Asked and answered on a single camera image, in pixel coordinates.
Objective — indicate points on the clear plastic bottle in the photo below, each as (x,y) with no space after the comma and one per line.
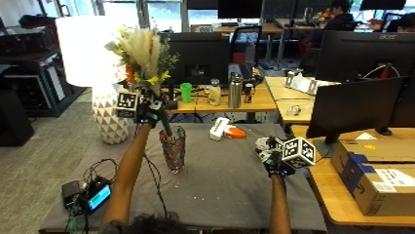
(214,93)

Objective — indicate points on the black office chair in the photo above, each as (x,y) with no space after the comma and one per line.
(246,45)

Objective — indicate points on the left white marker cube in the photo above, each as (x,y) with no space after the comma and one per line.
(126,103)

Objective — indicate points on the large black monitor with logo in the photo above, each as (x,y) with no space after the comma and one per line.
(358,55)

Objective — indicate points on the black power adapter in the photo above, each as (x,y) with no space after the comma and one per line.
(70,194)

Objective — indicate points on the distant black monitor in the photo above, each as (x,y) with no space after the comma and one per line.
(239,8)

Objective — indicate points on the right white marker cube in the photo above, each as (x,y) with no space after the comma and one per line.
(299,152)

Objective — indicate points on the steel drink bottle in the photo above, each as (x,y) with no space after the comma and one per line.
(234,92)

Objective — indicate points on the green plastic cup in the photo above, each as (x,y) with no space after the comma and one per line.
(185,93)

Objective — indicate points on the white lamp with patterned base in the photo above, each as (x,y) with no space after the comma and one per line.
(88,52)

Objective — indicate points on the white marker cube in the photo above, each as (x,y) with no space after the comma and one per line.
(126,103)
(299,152)

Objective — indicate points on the black monitor behind bouquet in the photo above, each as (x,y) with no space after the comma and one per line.
(202,55)

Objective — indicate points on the wooden desk with bottles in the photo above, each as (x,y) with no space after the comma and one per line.
(259,102)

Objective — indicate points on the wooden desk with boxes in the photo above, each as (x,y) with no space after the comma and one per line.
(328,195)

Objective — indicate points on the white folded stand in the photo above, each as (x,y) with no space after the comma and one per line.
(305,84)

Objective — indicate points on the grey table cloth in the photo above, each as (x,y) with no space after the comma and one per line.
(225,185)

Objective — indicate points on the white and orange hand tool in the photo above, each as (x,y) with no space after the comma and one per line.
(221,128)

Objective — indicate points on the person's right hand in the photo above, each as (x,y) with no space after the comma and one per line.
(274,161)

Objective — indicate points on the black equipment rack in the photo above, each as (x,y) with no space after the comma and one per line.
(29,71)

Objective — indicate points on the dried flower bouquet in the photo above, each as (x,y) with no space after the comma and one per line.
(142,53)

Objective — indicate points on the device with blue screen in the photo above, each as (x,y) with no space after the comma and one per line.
(98,196)

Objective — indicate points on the dark drink can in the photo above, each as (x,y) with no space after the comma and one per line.
(247,94)

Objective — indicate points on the light wooden desk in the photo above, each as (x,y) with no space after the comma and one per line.
(287,97)

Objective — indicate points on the person's left hand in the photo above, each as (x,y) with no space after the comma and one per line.
(149,112)

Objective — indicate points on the black monitor on stand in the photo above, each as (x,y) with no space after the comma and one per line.
(354,107)

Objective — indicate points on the cardboard box with blue tape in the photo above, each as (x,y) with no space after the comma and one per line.
(380,188)

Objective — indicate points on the clear crumpled wrapper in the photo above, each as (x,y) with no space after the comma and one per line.
(294,110)

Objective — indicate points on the patterned glass vase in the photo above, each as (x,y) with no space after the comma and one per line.
(173,152)

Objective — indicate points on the flat cardboard box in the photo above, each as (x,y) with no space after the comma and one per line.
(388,149)

